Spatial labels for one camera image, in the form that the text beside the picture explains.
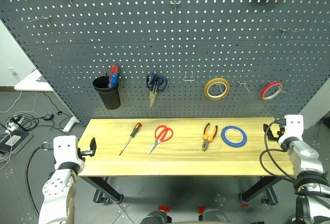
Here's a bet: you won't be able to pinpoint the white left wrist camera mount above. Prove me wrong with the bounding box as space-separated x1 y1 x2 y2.
53 135 86 170

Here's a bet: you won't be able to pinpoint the black floor cable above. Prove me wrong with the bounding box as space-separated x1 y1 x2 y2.
15 91 74 132

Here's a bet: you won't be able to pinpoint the yellow tape roll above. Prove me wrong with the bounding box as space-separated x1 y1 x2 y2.
203 77 232 100

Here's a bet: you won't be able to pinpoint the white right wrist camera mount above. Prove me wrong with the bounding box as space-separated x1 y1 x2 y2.
277 114 305 145

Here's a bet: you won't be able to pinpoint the red handled scissors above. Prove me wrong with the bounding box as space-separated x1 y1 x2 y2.
146 124 174 156

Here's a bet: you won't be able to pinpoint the grey metal pegboard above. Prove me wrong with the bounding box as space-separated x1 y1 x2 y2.
0 0 330 127

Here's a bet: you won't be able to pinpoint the white background table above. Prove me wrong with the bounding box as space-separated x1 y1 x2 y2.
13 68 54 92

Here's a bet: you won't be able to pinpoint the blue tape roll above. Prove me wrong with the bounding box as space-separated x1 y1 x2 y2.
220 125 248 148

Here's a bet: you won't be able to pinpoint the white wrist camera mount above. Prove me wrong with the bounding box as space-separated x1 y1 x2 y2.
53 135 86 170
277 114 305 145

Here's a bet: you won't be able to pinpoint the red blue tool handle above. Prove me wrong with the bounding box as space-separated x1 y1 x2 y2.
108 64 120 89

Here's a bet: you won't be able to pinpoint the orange black handled pliers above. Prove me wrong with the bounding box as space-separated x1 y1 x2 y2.
201 122 219 152

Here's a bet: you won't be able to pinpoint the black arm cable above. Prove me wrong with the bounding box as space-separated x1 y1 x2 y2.
259 120 301 184
24 143 56 217

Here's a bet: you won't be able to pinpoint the light grey partition panel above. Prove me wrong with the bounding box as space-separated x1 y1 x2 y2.
298 76 330 129

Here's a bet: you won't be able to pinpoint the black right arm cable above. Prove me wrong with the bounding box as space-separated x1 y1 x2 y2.
259 120 301 184

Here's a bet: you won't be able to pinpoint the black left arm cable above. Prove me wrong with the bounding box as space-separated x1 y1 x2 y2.
24 143 56 217

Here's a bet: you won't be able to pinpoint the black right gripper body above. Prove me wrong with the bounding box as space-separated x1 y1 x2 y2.
268 126 285 142

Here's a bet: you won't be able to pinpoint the white power strip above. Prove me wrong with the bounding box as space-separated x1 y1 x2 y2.
5 115 27 133

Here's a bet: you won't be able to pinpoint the dark rounded shape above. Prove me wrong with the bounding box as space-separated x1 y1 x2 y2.
140 210 173 224
199 208 232 224

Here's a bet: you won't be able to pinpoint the blue handled scissors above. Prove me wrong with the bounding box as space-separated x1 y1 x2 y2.
145 72 169 108

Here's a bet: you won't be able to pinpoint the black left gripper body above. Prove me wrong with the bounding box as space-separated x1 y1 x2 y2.
77 148 94 161

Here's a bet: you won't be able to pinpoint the black cup holder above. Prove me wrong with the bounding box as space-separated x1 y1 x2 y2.
92 75 122 111

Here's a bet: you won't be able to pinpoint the white pegboard stand foot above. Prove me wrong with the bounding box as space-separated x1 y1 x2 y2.
62 115 81 133

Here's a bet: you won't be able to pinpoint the white floor cable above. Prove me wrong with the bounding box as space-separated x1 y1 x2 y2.
0 90 37 114

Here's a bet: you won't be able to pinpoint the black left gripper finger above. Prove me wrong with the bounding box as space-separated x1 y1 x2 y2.
88 136 97 156

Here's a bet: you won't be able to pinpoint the orange black handled screwdriver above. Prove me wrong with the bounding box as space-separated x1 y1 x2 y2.
119 121 144 157

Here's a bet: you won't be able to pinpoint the black table leg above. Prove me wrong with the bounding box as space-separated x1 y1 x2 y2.
79 176 125 206
239 176 282 206

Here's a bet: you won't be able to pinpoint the grey flat box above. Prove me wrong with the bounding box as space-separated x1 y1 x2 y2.
0 128 35 156

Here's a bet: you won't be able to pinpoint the small red tape roll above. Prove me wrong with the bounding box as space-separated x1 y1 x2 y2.
259 80 284 101

